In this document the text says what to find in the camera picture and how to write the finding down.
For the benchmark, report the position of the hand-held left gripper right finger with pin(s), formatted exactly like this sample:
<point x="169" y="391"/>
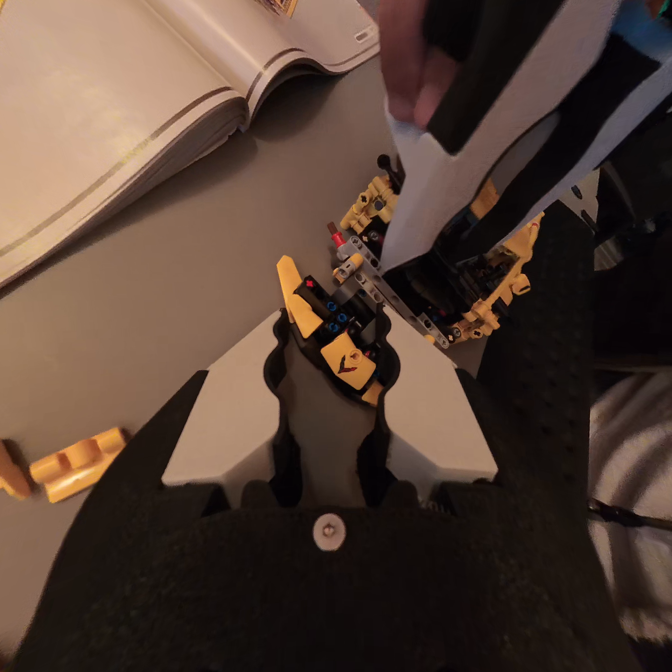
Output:
<point x="435" y="420"/>

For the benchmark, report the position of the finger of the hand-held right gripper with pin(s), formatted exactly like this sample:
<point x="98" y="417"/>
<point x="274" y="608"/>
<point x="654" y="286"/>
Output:
<point x="630" y="120"/>
<point x="435" y="199"/>

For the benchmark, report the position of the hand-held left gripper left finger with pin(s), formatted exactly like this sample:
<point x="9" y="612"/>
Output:
<point x="225" y="420"/>

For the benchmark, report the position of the yellow toy brick car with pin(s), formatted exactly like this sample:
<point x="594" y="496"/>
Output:
<point x="351" y="362"/>

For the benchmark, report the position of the grey desk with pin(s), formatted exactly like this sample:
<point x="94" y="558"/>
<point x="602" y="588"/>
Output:
<point x="131" y="341"/>

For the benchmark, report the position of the person's right hand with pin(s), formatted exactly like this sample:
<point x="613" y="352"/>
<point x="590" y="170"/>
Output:
<point x="404" y="63"/>

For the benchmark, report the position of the person's white shirt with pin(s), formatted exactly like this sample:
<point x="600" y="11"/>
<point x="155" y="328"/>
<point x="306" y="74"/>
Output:
<point x="630" y="446"/>

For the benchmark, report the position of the open instruction booklet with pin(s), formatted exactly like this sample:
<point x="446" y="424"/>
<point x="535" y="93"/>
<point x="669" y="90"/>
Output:
<point x="105" y="105"/>

